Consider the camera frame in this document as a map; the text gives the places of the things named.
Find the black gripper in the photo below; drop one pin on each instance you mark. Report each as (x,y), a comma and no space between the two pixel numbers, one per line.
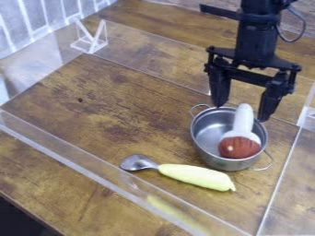
(225,67)

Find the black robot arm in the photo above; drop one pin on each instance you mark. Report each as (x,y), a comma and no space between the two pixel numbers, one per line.
(257,39)

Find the silver metal pot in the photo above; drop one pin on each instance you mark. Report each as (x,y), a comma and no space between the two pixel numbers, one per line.
(210,124)

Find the black bar on table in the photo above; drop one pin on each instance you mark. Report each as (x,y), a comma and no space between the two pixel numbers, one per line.
(241,15)

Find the spoon with yellow handle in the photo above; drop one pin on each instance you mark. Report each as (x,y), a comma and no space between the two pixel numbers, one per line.
(190,174)

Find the clear acrylic triangle bracket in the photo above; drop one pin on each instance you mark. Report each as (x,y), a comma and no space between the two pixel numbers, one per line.
(90,43)

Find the clear acrylic enclosure wall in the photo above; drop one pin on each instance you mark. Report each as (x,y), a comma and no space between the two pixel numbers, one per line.
(125,101)

